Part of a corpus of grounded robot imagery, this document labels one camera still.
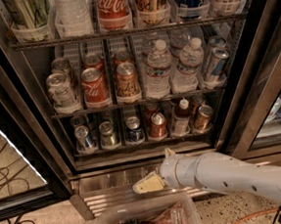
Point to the clear plastic bin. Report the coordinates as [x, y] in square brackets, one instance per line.
[149, 208]

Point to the green silver can bottom shelf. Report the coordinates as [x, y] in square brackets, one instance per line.
[107, 133]

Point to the red coca-cola can middle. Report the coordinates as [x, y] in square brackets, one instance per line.
[94, 86]

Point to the silver white can middle shelf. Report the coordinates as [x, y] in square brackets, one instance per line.
[60, 90]

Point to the red coca-cola bottle top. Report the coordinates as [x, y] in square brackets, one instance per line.
[112, 14]

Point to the silver blue slim can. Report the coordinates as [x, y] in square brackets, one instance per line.
[217, 62]

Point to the glass fridge door left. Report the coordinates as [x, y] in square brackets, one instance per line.
[26, 181]

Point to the clear water bottle right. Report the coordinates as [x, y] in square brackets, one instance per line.
[190, 60]

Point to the clear water bottle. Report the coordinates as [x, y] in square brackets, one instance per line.
[190, 60]
[158, 67]

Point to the clear bottle top shelf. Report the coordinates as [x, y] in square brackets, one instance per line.
[73, 18]

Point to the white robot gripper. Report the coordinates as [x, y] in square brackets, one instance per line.
[176, 175]

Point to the clear water bottle left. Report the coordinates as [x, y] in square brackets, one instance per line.
[158, 67]

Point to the plastic bottle in bin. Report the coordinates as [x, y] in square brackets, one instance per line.
[169, 218]

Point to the red can bottom shelf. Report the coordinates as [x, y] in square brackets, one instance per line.
[157, 125]

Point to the bronze can bottom right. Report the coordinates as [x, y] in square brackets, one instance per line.
[202, 121]

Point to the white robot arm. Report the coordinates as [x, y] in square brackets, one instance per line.
[213, 172]

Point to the glass fridge door right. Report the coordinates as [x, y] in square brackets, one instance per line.
[253, 86]

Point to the orange can middle shelf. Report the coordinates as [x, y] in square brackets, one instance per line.
[127, 81]

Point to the glass fridge door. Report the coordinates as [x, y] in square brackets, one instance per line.
[253, 86]
[26, 181]

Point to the green white can top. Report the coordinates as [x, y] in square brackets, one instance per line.
[28, 13]

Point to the small white-capped bottle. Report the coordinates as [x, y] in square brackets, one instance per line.
[181, 117]

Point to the silver blue can bottom left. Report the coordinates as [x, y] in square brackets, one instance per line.
[84, 138]

